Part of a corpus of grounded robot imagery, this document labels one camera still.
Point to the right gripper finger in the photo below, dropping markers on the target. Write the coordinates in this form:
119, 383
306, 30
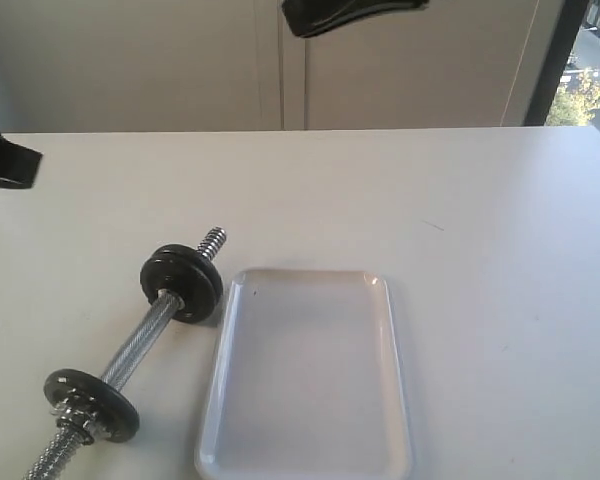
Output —
308, 19

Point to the black window frame post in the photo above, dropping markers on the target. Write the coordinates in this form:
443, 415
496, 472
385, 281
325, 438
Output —
561, 42

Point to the white plastic tray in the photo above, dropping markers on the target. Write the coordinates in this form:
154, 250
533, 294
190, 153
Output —
306, 382

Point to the chrome threaded dumbbell bar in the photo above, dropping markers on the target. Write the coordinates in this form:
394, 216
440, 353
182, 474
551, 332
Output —
181, 284

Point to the black weight plate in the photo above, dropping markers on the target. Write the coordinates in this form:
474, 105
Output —
172, 285
200, 260
119, 416

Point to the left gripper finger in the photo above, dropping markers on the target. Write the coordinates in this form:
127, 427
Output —
19, 165

